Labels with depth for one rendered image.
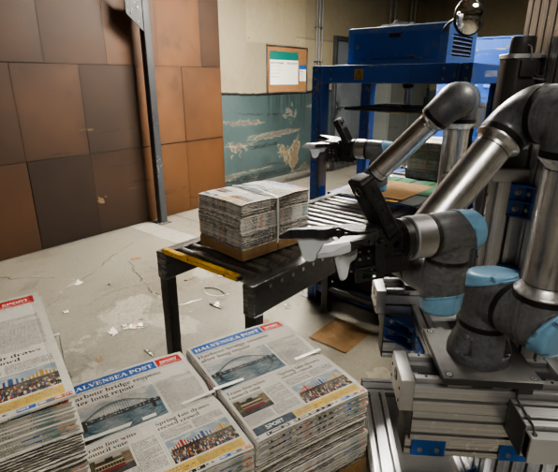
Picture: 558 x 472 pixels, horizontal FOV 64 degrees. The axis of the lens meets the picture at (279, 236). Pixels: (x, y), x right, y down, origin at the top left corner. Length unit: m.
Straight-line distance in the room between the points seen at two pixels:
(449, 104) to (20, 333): 1.28
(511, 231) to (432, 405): 0.50
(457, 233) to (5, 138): 3.94
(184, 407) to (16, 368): 0.37
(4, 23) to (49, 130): 0.86
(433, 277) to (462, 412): 0.52
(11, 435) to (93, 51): 4.20
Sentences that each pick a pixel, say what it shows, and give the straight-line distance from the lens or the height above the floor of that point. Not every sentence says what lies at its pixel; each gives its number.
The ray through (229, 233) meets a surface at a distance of 1.75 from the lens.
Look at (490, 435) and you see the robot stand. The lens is 1.34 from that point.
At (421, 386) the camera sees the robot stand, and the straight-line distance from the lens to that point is 1.21.
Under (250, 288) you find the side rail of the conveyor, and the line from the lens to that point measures 1.54.
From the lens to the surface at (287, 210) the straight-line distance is 1.83.
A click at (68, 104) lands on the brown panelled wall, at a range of 4.56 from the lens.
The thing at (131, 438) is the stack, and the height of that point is 0.83.
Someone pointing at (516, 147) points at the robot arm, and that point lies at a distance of 1.02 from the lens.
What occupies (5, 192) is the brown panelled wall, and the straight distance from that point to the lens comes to 4.40.
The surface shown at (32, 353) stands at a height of 1.07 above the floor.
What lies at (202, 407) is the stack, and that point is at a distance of 1.00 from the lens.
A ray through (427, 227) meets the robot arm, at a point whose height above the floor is 1.24.
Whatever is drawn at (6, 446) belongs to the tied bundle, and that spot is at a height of 1.02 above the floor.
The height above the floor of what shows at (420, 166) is 0.89.
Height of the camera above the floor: 1.47
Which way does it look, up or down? 19 degrees down
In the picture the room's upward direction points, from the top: straight up
